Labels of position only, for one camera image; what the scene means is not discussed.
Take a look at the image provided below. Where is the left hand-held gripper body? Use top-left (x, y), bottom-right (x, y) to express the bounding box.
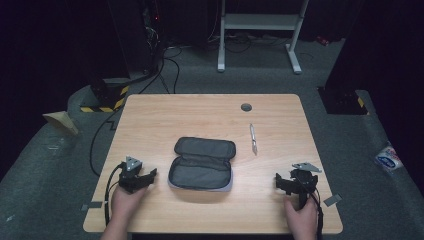
top-left (117, 155), bottom-right (145, 195)

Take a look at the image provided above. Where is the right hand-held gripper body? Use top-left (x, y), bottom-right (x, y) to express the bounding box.
top-left (288, 161), bottom-right (323, 210)

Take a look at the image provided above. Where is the person's left hand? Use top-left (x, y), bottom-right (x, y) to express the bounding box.
top-left (110, 184), bottom-right (149, 231)

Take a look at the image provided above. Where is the person's right hand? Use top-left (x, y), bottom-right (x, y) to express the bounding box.
top-left (283, 196), bottom-right (319, 240)

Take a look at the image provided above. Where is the grey tape strip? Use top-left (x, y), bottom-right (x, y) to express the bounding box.
top-left (322, 193), bottom-right (343, 207)
top-left (80, 200), bottom-right (104, 212)

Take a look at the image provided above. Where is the silver pen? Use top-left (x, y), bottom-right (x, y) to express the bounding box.
top-left (249, 123), bottom-right (259, 157)

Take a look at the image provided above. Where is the grey open pencil case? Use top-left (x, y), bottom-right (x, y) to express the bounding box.
top-left (167, 136), bottom-right (237, 194)

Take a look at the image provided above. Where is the black yellow striped stand base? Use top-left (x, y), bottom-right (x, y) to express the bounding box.
top-left (79, 77), bottom-right (131, 114)

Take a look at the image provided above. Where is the tan cardboard piece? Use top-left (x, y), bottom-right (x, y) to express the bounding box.
top-left (42, 110), bottom-right (80, 137)

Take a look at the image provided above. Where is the white blue packet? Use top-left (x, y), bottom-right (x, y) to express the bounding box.
top-left (373, 145), bottom-right (404, 173)

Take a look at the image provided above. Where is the red object on floor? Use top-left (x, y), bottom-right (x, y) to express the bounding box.
top-left (315, 35), bottom-right (332, 47)

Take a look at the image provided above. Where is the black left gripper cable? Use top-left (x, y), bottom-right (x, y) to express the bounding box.
top-left (103, 163), bottom-right (124, 228)

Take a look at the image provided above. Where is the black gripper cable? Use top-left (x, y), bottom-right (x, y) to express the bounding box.
top-left (103, 163), bottom-right (124, 228)
top-left (309, 188), bottom-right (325, 240)

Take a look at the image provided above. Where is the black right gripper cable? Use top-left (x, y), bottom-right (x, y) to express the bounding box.
top-left (309, 188), bottom-right (325, 240)

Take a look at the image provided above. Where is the black floor cable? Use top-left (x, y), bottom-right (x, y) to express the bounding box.
top-left (88, 46), bottom-right (183, 178)

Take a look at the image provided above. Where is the white metal stand frame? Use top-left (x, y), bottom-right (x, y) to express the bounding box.
top-left (216, 0), bottom-right (310, 75)

